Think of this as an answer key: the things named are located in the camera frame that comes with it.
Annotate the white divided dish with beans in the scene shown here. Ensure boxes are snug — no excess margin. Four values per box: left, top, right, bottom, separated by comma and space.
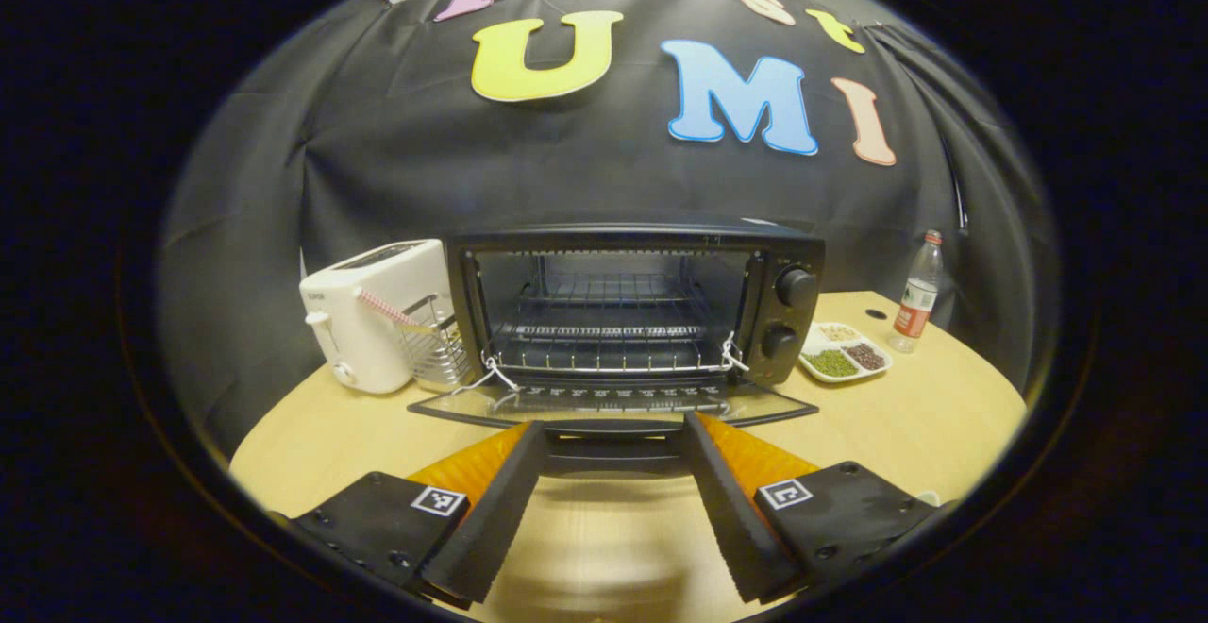
798, 321, 894, 385

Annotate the white toaster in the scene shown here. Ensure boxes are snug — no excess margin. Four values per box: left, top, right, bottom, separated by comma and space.
299, 239, 454, 395

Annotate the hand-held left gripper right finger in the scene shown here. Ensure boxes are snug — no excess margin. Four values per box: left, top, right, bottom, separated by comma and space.
681, 411, 945, 605

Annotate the black electric oven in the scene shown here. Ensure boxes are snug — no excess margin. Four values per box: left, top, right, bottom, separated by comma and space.
408, 219, 827, 478

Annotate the metal wire basket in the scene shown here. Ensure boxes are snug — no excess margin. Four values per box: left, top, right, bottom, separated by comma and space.
401, 295, 473, 391

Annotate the red checkered strip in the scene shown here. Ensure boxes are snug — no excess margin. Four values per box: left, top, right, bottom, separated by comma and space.
357, 288, 421, 328

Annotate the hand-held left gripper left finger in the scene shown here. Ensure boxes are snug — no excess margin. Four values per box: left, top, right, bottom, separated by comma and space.
288, 420, 550, 605

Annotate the plastic bottle with red label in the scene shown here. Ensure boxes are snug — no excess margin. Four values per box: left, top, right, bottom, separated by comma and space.
888, 230, 945, 354

